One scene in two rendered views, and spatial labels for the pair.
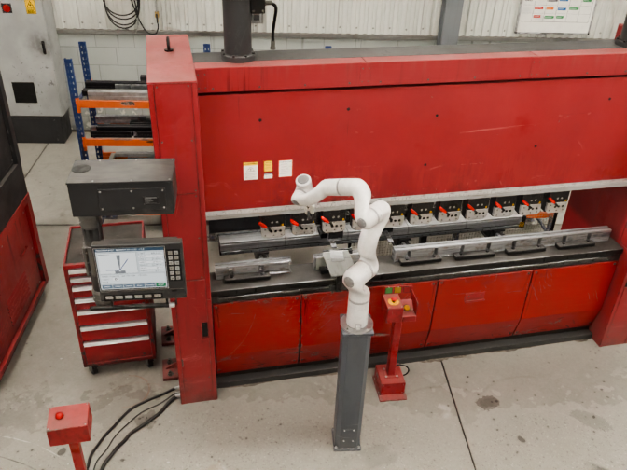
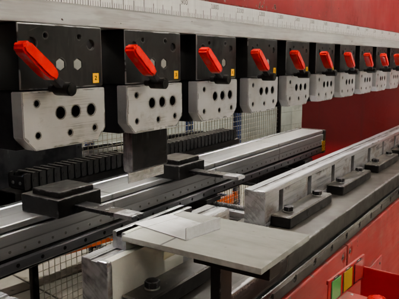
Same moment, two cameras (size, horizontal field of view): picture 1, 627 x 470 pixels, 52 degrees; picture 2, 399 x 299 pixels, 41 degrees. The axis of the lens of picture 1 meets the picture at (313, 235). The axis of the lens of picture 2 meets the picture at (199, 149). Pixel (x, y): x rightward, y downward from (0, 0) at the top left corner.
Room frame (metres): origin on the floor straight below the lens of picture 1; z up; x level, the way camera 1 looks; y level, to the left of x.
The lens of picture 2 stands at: (2.87, 0.43, 1.29)
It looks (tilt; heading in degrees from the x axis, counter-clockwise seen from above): 10 degrees down; 317
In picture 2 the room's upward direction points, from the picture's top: straight up
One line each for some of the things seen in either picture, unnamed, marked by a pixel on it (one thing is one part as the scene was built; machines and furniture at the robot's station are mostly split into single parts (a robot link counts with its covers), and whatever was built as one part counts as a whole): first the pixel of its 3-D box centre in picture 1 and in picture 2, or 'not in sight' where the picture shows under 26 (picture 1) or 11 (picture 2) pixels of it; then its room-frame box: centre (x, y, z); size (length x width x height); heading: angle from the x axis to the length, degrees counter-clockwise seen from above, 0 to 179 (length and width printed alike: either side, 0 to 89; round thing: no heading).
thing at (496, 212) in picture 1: (502, 203); (354, 69); (3.90, -1.29, 1.26); 0.15 x 0.09 x 0.17; 104
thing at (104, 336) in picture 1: (115, 300); not in sight; (3.61, 1.39, 0.50); 0.50 x 0.50 x 1.00; 14
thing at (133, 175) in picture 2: (335, 234); (146, 152); (3.63, -0.15, 1.13); 0.10 x 0.02 x 0.10; 104
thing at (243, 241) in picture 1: (377, 230); (154, 190); (4.01, -0.46, 0.93); 2.30 x 0.14 x 0.10; 104
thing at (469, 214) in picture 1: (475, 206); (335, 70); (3.86, -1.09, 1.26); 0.15 x 0.09 x 0.17; 104
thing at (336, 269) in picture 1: (340, 263); (215, 238); (3.48, -0.18, 1.00); 0.26 x 0.18 x 0.01; 14
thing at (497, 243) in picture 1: (504, 242); (357, 158); (3.93, -1.37, 0.92); 1.67 x 0.06 x 0.10; 104
